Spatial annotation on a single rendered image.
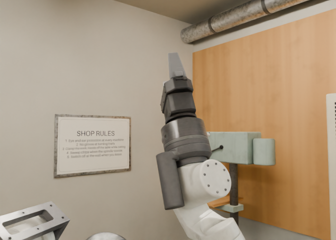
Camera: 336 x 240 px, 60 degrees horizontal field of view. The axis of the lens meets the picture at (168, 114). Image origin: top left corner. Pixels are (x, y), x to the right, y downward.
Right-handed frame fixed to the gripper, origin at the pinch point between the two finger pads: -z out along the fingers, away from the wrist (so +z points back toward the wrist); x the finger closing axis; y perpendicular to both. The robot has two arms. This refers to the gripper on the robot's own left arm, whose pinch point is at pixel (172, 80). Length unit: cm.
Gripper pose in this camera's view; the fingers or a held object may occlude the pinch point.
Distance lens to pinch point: 63.0
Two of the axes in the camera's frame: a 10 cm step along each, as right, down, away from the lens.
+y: -9.8, 1.2, -1.8
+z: 1.8, 8.9, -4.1
